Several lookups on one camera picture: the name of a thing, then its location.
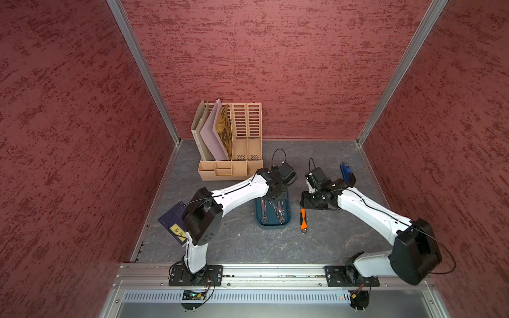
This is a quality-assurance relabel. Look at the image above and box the orange handled adjustable wrench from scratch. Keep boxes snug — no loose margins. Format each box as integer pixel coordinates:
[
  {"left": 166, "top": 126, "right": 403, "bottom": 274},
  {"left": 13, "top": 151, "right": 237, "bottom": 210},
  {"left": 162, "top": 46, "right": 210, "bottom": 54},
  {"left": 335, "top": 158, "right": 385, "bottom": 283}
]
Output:
[{"left": 300, "top": 209, "right": 308, "bottom": 234}]

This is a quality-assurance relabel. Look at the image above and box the wooden desk file organizer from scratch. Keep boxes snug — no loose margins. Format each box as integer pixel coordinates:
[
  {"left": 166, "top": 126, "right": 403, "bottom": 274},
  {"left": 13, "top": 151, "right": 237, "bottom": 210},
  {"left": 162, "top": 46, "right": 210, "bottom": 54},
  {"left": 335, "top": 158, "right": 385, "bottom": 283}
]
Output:
[{"left": 198, "top": 101, "right": 263, "bottom": 182}]

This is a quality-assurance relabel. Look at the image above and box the aluminium front rail frame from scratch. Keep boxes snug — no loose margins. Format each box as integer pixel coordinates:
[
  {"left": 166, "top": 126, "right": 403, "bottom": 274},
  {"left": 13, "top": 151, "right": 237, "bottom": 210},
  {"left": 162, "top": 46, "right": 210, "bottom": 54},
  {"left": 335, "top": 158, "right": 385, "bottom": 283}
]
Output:
[{"left": 100, "top": 263, "right": 449, "bottom": 317}]

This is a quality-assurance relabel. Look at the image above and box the pink file folder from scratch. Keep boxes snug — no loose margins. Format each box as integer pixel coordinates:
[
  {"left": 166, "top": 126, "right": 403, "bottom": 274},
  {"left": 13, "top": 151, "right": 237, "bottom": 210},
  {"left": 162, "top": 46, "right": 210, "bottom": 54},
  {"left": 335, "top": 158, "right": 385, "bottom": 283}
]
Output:
[{"left": 201, "top": 99, "right": 233, "bottom": 161}]

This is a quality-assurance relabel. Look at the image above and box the teal plastic storage tray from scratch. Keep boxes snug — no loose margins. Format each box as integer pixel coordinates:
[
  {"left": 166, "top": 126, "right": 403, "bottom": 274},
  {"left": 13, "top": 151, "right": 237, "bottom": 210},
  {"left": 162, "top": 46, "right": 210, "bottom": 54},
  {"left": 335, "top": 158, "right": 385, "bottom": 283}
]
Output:
[{"left": 254, "top": 193, "right": 292, "bottom": 229}]

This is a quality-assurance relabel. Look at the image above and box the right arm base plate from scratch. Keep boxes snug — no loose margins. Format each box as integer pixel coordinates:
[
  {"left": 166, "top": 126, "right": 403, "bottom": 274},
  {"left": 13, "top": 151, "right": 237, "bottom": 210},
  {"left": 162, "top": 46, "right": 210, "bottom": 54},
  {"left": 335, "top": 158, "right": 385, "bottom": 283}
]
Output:
[{"left": 323, "top": 266, "right": 380, "bottom": 288}]

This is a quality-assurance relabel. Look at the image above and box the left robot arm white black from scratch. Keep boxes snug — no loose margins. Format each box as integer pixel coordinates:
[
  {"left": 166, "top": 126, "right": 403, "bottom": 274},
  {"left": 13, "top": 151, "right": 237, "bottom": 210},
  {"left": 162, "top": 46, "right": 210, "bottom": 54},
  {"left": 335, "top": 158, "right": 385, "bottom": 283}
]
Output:
[{"left": 182, "top": 162, "right": 297, "bottom": 274}]

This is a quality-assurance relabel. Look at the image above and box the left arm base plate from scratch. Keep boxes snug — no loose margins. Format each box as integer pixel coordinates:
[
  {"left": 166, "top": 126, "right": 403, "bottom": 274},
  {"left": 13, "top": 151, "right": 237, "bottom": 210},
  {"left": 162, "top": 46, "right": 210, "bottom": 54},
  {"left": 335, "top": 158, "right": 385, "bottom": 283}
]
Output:
[{"left": 168, "top": 264, "right": 223, "bottom": 288}]

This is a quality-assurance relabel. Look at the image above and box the silver wrench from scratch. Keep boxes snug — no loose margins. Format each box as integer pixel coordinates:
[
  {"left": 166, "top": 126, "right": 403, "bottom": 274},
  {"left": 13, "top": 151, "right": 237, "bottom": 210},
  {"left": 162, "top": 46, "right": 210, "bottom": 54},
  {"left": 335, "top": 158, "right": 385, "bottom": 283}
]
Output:
[
  {"left": 273, "top": 201, "right": 286, "bottom": 225},
  {"left": 261, "top": 200, "right": 269, "bottom": 226}
]

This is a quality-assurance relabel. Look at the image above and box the dark blue notebook yellow label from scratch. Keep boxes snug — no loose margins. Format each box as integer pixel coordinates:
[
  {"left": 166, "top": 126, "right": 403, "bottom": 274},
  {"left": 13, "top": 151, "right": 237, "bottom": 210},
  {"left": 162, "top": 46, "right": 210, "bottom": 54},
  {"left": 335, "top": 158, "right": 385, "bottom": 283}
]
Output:
[{"left": 158, "top": 201, "right": 187, "bottom": 246}]

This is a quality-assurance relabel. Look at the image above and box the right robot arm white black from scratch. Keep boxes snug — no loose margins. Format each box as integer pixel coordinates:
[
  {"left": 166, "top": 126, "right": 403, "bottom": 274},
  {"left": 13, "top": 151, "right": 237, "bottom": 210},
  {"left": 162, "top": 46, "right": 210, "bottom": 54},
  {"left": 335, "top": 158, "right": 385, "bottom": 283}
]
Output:
[{"left": 300, "top": 166, "right": 442, "bottom": 286}]

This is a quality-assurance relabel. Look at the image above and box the beige file folder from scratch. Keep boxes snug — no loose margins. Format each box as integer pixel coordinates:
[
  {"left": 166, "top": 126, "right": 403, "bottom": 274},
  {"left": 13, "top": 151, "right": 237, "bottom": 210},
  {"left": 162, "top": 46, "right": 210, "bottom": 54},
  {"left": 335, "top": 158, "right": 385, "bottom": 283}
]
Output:
[{"left": 191, "top": 100, "right": 215, "bottom": 161}]

